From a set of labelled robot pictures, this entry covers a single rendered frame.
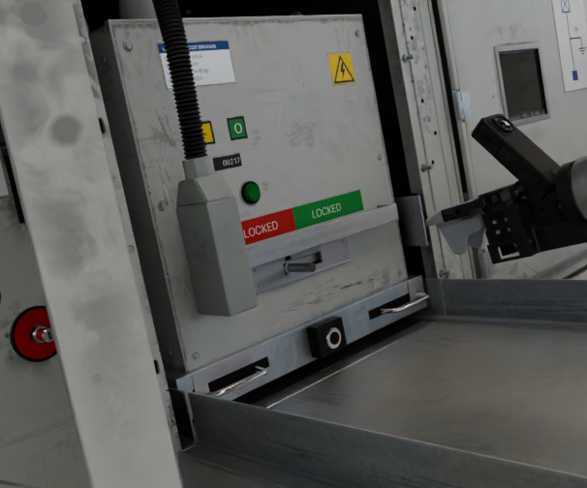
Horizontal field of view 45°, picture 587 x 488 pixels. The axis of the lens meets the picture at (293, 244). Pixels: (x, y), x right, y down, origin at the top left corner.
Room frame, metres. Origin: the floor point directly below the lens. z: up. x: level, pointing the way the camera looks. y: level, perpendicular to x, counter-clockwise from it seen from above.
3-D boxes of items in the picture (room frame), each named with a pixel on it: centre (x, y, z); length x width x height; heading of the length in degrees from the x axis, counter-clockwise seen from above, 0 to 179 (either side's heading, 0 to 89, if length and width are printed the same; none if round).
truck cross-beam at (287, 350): (1.10, 0.00, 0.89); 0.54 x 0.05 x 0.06; 132
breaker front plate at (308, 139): (1.09, -0.01, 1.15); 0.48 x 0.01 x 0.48; 132
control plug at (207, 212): (0.90, 0.10, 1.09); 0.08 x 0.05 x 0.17; 42
